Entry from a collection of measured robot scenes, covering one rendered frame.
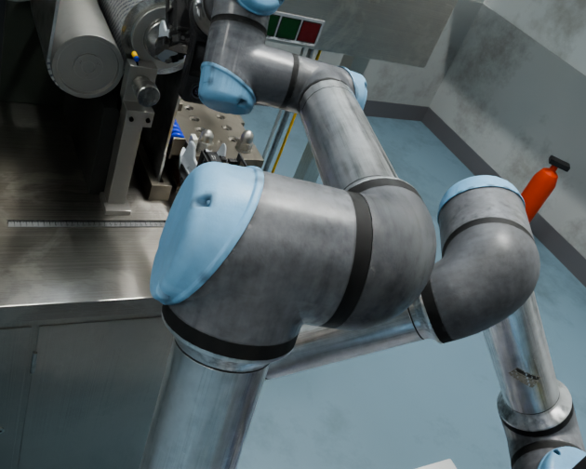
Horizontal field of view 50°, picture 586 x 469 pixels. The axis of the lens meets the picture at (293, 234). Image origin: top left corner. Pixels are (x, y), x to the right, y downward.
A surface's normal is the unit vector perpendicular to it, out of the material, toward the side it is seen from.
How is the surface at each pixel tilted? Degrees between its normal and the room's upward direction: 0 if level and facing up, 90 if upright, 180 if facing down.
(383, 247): 37
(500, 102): 90
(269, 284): 73
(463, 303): 61
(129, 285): 0
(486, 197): 27
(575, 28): 90
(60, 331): 90
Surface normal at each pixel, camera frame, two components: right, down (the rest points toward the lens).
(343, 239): 0.33, -0.22
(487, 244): -0.19, -0.62
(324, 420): 0.33, -0.75
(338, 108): -0.10, -0.80
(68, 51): 0.39, 0.66
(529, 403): -0.26, 0.58
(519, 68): -0.85, 0.02
